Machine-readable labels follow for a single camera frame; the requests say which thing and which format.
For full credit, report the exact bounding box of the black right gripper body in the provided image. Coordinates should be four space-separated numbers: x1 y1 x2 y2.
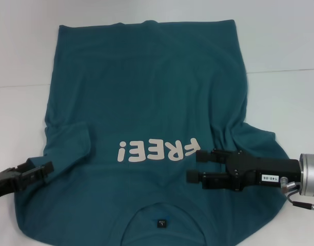
224 150 302 192

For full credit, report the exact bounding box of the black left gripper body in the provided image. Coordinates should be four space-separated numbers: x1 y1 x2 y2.
0 166 23 203

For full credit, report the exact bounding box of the teal t-shirt with FREE print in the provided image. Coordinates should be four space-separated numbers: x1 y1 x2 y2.
14 19 290 246

